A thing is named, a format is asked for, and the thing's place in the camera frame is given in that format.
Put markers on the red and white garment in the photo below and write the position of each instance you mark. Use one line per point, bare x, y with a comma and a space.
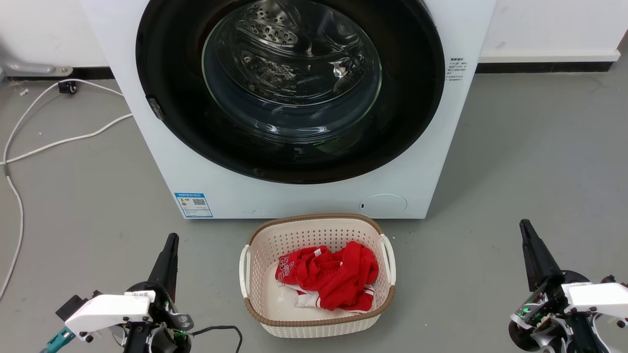
338, 279

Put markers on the small black floor plug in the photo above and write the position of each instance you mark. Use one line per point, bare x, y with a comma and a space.
67, 87

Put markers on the blue energy label sticker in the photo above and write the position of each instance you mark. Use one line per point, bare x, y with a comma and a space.
193, 205

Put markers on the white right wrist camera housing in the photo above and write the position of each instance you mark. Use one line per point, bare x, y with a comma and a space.
598, 296

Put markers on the white front-load washing machine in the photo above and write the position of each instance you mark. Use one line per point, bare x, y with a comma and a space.
162, 166

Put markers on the round white filter cover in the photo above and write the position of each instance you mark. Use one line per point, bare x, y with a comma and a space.
383, 205

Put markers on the cream plastic laundry basket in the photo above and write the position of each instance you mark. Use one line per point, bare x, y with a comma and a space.
314, 230

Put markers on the round black glass washer door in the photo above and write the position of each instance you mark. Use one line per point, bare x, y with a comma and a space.
164, 54

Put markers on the grey wall pipe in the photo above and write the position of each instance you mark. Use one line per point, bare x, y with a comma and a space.
29, 67

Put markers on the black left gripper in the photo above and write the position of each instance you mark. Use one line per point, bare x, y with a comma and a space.
164, 338

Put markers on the teal connector piece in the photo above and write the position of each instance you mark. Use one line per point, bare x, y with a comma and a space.
58, 340

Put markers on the black text notice sticker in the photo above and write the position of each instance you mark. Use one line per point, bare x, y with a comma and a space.
456, 68

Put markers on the steel washer drum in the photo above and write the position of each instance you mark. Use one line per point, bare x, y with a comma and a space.
274, 29

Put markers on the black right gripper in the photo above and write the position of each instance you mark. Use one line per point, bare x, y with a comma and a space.
549, 323

